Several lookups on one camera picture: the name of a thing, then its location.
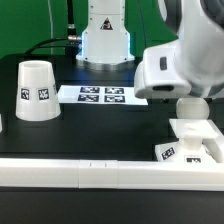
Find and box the white front fence bar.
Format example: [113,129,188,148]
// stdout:
[0,158,224,191]

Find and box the black cable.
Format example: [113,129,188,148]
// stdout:
[24,36,83,56]

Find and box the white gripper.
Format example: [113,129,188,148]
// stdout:
[134,24,224,99]

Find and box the white lamp base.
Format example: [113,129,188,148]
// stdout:
[155,119,219,164]

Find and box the white lamp bulb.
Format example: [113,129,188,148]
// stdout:
[176,98,210,119]

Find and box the black vertical cable post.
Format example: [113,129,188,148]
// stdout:
[66,0,76,56]

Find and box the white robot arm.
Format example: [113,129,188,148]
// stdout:
[76,0,224,99]

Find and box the white left fence piece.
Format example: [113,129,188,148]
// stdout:
[0,114,3,133]

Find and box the white conical lamp shade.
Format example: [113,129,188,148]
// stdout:
[16,60,61,121]

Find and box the white marker sheet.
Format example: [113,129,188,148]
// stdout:
[58,85,147,106]

